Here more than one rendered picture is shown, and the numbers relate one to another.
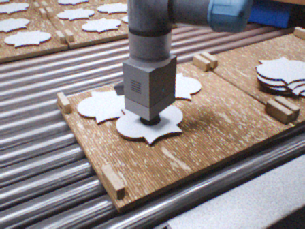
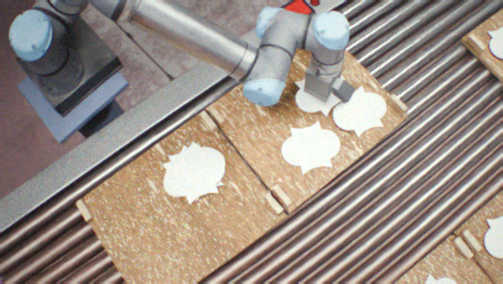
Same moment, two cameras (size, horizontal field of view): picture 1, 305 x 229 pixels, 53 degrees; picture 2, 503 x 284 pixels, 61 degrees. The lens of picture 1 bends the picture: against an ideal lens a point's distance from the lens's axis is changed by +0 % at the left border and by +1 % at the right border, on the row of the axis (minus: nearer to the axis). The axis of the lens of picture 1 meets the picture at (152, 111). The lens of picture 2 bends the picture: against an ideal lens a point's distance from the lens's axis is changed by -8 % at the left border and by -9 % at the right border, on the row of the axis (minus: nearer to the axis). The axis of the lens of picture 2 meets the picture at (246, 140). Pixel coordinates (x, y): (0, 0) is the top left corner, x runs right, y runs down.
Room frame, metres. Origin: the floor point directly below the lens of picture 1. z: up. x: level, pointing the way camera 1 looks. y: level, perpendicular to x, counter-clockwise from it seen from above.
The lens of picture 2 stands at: (1.03, -0.19, 2.04)
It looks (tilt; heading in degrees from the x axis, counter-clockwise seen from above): 69 degrees down; 183
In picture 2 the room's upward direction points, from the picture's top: 10 degrees counter-clockwise
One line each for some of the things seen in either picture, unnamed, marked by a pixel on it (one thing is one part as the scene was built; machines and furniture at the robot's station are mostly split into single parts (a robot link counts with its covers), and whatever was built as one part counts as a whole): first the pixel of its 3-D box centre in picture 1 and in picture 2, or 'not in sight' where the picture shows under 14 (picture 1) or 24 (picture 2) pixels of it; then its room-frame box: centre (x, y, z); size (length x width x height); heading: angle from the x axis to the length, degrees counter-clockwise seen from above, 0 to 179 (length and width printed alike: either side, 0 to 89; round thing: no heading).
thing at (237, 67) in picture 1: (293, 69); (177, 210); (0.76, -0.40, 0.93); 0.41 x 0.35 x 0.02; 120
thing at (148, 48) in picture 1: (150, 41); (326, 57); (0.51, 0.00, 1.12); 0.08 x 0.08 x 0.05
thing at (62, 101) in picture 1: (63, 102); (398, 103); (0.57, 0.20, 0.95); 0.06 x 0.02 x 0.03; 30
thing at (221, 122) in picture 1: (168, 114); (308, 112); (0.55, -0.04, 0.93); 0.41 x 0.35 x 0.02; 120
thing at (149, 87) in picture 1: (141, 75); (331, 78); (0.52, 0.02, 1.04); 0.12 x 0.09 x 0.16; 51
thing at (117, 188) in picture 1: (112, 181); not in sight; (0.34, 0.06, 0.95); 0.06 x 0.02 x 0.03; 30
